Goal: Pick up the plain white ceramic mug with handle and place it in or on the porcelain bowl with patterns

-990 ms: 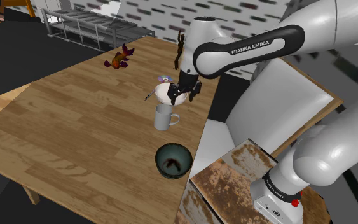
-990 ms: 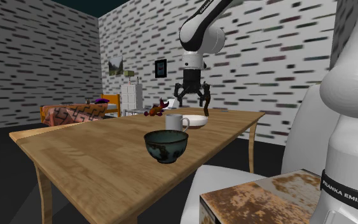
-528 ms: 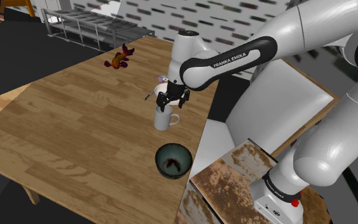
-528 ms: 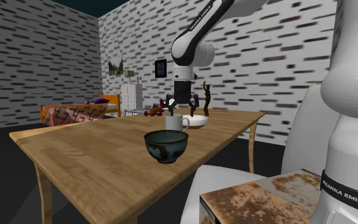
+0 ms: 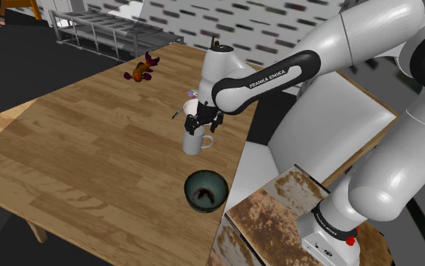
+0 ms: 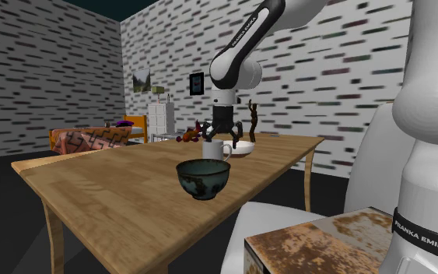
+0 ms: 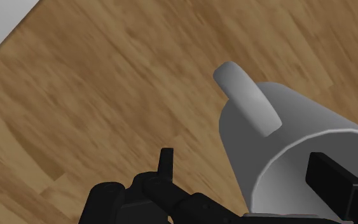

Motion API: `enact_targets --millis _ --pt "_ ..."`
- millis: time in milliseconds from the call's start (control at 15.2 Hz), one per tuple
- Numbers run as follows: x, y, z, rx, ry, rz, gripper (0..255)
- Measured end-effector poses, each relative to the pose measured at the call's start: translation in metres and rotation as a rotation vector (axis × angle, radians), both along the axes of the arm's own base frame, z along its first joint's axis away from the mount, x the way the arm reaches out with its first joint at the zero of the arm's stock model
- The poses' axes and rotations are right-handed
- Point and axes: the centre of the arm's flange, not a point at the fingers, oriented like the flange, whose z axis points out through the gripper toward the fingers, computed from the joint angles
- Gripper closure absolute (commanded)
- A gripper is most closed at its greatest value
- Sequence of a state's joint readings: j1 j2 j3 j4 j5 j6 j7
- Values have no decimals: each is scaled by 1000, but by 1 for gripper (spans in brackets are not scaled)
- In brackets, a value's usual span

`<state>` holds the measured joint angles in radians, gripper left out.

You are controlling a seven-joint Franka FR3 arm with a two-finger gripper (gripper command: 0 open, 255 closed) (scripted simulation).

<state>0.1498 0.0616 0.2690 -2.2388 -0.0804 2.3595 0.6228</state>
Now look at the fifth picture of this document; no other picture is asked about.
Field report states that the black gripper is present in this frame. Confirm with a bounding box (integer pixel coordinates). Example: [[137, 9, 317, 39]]
[[183, 102, 225, 137]]

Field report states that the white mug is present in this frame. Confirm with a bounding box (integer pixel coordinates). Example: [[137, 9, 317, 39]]
[[182, 124, 214, 156]]

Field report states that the dark green bowl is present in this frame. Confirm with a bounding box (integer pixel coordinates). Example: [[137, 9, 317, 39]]
[[183, 169, 230, 214]]

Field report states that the orange and purple fish figure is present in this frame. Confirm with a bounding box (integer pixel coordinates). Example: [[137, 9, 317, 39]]
[[123, 51, 161, 83]]

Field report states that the rusty patterned robot stand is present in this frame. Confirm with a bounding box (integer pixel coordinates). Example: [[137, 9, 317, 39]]
[[207, 164, 396, 266]]

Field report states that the wooden table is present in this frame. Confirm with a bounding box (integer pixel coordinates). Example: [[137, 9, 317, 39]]
[[0, 41, 262, 266]]

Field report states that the grey metal rack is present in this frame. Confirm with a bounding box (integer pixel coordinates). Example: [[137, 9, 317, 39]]
[[48, 8, 185, 63]]

